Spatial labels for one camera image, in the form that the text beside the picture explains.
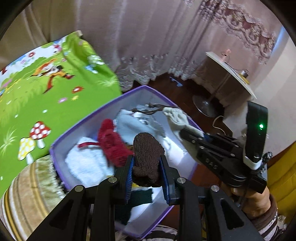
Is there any white round side table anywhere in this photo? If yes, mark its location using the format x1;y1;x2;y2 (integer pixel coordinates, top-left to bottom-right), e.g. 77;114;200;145
194;51;257;108

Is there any person's right hand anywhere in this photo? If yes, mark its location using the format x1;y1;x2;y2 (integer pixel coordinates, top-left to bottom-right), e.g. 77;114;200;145
221;182;271;219

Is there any dark brown fuzzy sock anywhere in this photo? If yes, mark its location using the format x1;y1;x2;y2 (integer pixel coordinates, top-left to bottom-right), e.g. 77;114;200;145
132;133;165;188

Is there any dark red fuzzy sock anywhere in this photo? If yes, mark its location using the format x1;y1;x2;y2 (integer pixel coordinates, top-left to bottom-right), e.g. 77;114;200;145
98;118;133;167

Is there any dark green knit sock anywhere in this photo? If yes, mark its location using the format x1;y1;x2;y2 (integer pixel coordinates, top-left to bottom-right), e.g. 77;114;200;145
128;188;153;208

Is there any floor lamp metal base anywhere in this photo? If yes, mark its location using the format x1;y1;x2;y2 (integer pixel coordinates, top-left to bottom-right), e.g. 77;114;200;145
192;74;232;119

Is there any cream white knit sock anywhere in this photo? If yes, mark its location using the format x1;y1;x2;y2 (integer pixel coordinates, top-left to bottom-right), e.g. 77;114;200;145
162;107;204;140

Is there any white fluffy sock red band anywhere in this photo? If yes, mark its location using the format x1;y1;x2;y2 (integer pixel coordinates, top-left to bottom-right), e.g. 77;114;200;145
65;137;114;187

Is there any light blue fuzzy sock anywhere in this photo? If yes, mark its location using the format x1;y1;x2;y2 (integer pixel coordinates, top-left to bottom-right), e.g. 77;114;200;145
113;109;171;151

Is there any beige curtain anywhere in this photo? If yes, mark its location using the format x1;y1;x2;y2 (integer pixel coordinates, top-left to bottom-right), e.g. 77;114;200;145
1;1;281;90

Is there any purple white storage box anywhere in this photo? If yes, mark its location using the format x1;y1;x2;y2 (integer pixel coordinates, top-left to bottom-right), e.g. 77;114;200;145
49;85;204;240

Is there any striped sleeve forearm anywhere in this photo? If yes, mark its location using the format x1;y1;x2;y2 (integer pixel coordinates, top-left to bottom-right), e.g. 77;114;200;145
250;195;287;240

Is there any yellow cushion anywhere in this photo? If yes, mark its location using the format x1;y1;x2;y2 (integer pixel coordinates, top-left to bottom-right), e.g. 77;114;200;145
267;143;295;213

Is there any cartoon print green sheet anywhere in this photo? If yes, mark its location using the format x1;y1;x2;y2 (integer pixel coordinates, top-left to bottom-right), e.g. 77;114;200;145
1;32;121;192

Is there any white grey patterned sock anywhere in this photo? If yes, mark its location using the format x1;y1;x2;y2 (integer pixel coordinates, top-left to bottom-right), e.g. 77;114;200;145
130;103;174;115

